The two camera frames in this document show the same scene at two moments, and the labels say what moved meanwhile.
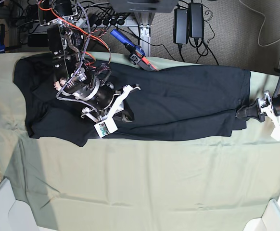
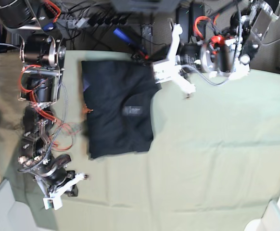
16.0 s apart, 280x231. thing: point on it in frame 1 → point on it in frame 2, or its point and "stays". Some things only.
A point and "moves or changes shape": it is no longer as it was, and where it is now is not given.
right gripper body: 275,106 → 184,58
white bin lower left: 4,212 stays
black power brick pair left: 181,26 stays
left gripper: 108,103 → 57,179
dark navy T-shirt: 175,103 moves or changes shape
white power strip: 81,23 → 96,20
